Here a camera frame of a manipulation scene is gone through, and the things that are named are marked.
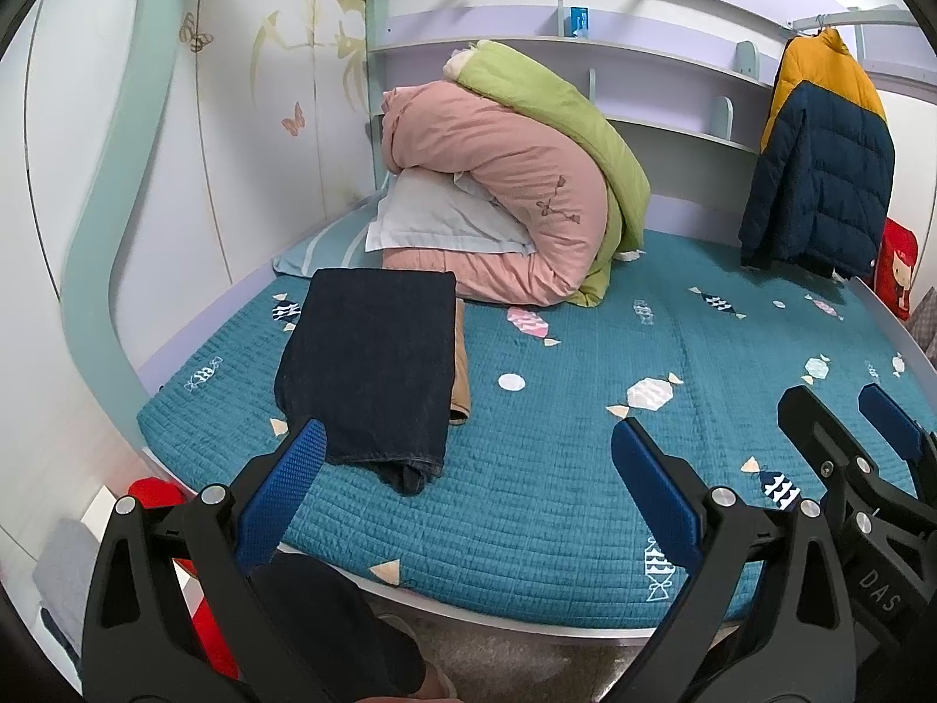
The navy and yellow puffer jacket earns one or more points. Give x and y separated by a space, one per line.
820 161

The red bag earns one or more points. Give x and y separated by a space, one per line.
897 271

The white bed frame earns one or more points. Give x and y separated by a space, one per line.
476 604

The mint green curved panel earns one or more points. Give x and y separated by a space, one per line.
110 220

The white clothes rail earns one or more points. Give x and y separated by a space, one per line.
878 16

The white pillow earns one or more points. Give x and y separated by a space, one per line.
439 220

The lilac wall shelf unit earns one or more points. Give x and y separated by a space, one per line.
659 58

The blue striped pillow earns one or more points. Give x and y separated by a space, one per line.
329 253

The folded tan pants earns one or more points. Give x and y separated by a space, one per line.
461 373

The pink quilt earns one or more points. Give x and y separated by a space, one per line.
498 176

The person's leg in dark trousers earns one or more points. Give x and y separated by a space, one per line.
329 630

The teal patterned bed blanket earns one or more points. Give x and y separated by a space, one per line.
571 454

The white wardrobe with butterfly print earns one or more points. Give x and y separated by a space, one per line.
241 161

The green quilt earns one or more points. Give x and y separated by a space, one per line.
556 95

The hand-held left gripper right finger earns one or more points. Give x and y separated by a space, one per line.
655 487

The small blue box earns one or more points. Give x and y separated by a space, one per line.
579 22

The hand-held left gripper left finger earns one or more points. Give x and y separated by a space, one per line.
285 483

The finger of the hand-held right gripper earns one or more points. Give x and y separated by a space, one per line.
889 417
812 425

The dark denim garment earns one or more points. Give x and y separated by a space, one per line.
373 366

